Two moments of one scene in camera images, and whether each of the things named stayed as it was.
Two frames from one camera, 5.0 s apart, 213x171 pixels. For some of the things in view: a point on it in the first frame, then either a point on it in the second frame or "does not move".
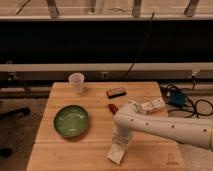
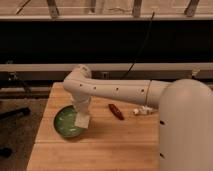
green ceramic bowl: x=70 y=120 does not move
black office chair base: x=5 y=152 does not move
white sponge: x=116 y=153 to x=81 y=120
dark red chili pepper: x=113 y=108 does not move
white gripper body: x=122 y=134 to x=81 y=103
